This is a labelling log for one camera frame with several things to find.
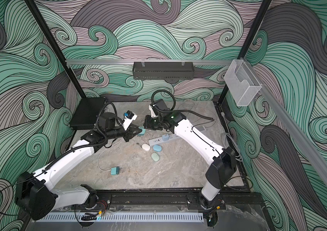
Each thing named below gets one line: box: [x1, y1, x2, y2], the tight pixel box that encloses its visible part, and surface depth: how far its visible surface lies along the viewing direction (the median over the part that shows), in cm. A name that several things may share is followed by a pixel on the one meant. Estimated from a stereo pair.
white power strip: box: [148, 132, 181, 146], surface depth 95 cm
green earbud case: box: [150, 152, 160, 162], surface depth 90 cm
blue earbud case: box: [152, 144, 163, 153], surface depth 94 cm
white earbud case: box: [141, 143, 151, 151], surface depth 94 cm
